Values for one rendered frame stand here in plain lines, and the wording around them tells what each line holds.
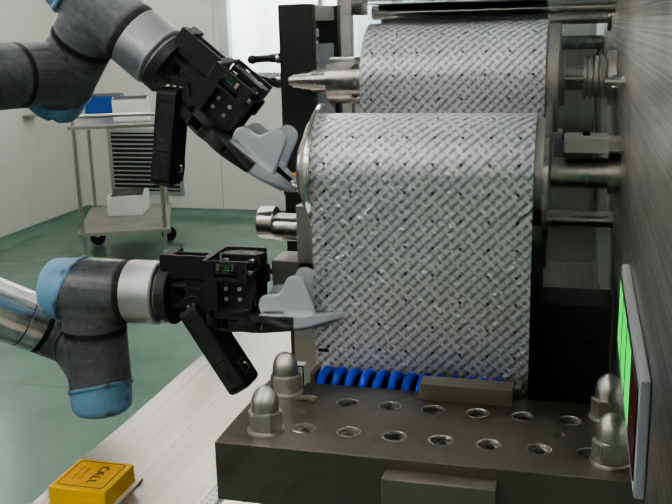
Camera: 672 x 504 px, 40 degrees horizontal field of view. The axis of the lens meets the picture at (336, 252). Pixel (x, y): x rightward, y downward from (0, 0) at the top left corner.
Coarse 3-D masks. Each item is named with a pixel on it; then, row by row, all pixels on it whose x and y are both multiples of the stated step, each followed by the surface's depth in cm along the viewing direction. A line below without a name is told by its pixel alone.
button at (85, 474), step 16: (80, 464) 105; (96, 464) 105; (112, 464) 105; (128, 464) 105; (64, 480) 102; (80, 480) 102; (96, 480) 101; (112, 480) 101; (128, 480) 104; (64, 496) 100; (80, 496) 100; (96, 496) 99; (112, 496) 101
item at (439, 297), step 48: (336, 240) 99; (384, 240) 98; (432, 240) 96; (480, 240) 95; (528, 240) 94; (336, 288) 100; (384, 288) 99; (432, 288) 98; (480, 288) 96; (528, 288) 95; (336, 336) 102; (384, 336) 100; (432, 336) 99; (480, 336) 98; (528, 336) 96
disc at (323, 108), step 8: (320, 104) 102; (320, 112) 101; (328, 112) 104; (312, 120) 99; (312, 128) 98; (312, 136) 98; (304, 152) 97; (304, 160) 97; (304, 168) 97; (304, 176) 97; (304, 184) 97; (304, 192) 98
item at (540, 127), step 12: (540, 120) 96; (540, 132) 94; (540, 144) 93; (300, 156) 99; (540, 156) 93; (300, 168) 99; (540, 168) 92; (300, 180) 99; (540, 180) 93; (540, 192) 93; (540, 204) 94; (540, 216) 95
